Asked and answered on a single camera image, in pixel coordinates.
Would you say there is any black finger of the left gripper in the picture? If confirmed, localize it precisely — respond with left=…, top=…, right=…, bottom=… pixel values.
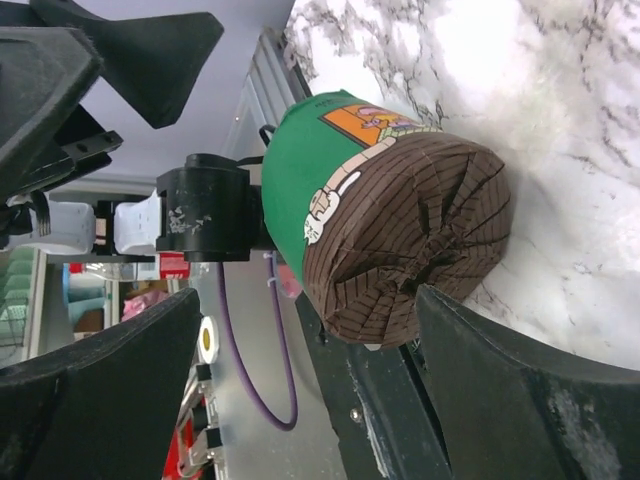
left=29, top=1, right=224, bottom=129
left=1, top=26, right=122, bottom=200

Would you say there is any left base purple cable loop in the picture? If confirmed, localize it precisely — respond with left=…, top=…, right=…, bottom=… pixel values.
left=217, top=252, right=300, bottom=431

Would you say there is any green brown paper roll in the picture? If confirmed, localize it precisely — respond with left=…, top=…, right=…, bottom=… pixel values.
left=261, top=91, right=512, bottom=348

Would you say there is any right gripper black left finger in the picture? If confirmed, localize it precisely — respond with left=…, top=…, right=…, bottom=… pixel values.
left=1, top=288, right=202, bottom=479

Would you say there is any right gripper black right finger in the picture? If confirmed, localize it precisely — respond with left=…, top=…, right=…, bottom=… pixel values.
left=416, top=286, right=639, bottom=479

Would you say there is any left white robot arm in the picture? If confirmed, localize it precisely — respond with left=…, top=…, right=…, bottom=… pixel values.
left=1, top=1, right=273, bottom=264

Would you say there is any aluminium frame rail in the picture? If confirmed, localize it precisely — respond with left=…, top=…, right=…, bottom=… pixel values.
left=221, top=28, right=311, bottom=159

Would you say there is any black metal base rail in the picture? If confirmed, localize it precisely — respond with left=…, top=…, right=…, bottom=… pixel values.
left=295, top=294, right=453, bottom=480

